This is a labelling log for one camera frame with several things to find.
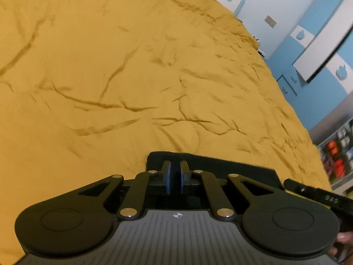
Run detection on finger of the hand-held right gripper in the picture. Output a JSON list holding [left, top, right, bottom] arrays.
[[284, 178, 317, 199]]

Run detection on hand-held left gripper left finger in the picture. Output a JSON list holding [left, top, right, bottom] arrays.
[[77, 160, 173, 221]]

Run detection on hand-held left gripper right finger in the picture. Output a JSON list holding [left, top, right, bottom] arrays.
[[179, 160, 280, 222]]

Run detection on black pants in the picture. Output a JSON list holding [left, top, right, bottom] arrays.
[[146, 151, 287, 196]]

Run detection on person's right hand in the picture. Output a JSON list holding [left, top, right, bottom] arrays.
[[329, 231, 353, 265]]

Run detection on shoe rack with shoes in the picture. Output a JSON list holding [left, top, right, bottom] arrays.
[[317, 113, 353, 191]]

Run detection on yellow blanket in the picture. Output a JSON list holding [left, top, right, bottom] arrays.
[[0, 0, 331, 265]]

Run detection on blue and white wardrobe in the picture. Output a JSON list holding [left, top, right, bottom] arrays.
[[268, 0, 353, 133]]

